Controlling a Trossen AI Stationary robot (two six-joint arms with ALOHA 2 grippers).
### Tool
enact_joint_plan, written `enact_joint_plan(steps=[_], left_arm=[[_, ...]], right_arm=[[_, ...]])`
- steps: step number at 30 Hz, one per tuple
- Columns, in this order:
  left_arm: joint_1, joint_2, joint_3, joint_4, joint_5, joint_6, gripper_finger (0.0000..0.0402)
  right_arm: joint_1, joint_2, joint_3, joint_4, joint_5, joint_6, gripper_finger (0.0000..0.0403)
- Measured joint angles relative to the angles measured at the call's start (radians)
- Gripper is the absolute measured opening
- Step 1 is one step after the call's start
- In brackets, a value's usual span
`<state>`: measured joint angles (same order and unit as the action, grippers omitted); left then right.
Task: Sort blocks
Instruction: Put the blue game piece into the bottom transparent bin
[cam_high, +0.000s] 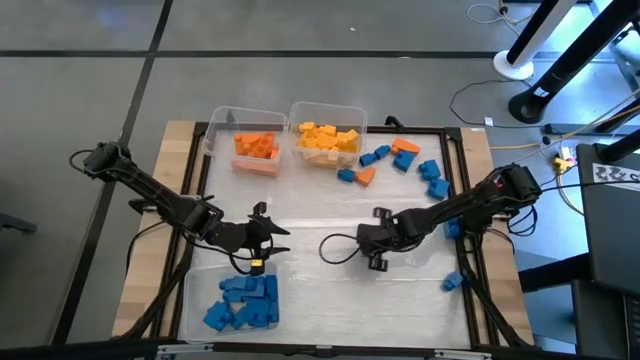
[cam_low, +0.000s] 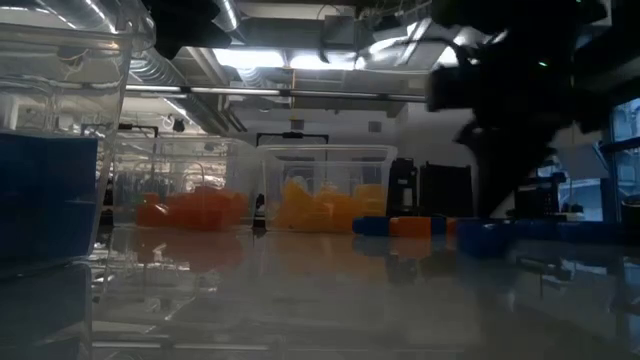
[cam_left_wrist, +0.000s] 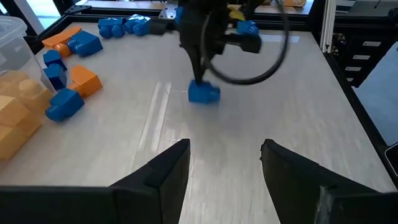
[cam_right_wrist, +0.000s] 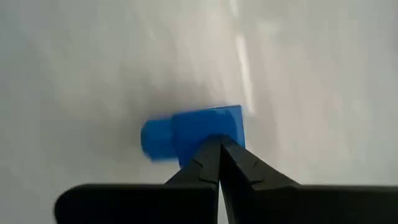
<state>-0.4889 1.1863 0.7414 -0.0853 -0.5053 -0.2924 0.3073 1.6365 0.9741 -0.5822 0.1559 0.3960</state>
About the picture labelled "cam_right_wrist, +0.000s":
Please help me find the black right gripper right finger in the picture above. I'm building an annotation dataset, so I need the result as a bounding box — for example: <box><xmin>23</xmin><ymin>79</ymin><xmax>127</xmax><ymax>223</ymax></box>
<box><xmin>219</xmin><ymin>135</ymin><xmax>398</xmax><ymax>224</ymax></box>

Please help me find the blue building block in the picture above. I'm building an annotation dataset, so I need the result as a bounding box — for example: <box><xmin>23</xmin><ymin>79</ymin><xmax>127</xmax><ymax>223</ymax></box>
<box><xmin>140</xmin><ymin>105</ymin><xmax>247</xmax><ymax>169</ymax></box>

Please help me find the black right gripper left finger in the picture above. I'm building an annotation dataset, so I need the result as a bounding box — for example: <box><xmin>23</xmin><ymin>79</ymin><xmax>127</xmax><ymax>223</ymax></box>
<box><xmin>54</xmin><ymin>135</ymin><xmax>222</xmax><ymax>224</ymax></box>

